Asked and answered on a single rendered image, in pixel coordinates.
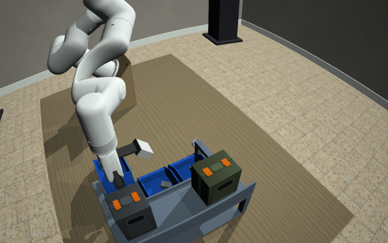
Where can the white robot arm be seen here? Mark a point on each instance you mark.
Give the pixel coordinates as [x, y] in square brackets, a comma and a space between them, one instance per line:
[97, 98]

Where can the blue bin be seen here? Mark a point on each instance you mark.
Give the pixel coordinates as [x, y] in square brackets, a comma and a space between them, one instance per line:
[181, 168]
[151, 183]
[109, 187]

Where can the black case with orange latches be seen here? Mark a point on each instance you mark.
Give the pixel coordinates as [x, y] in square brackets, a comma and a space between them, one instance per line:
[131, 211]

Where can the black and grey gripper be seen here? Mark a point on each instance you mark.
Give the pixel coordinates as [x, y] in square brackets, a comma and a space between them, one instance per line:
[112, 168]

